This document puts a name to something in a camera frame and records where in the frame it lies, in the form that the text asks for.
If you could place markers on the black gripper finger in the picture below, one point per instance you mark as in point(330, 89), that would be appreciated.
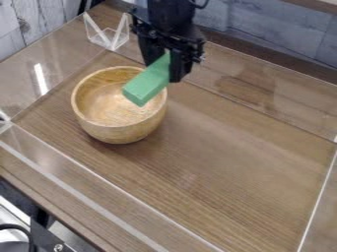
point(152, 47)
point(182, 60)

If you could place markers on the clear acrylic enclosure walls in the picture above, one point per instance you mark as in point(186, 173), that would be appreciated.
point(235, 176)

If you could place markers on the black bracket with cable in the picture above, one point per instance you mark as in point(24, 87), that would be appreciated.
point(41, 235)

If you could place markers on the wooden bowl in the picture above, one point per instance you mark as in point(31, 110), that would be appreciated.
point(108, 117)

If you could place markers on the green rectangular block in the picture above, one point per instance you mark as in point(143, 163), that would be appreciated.
point(146, 85)

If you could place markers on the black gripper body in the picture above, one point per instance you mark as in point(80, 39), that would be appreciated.
point(171, 18)

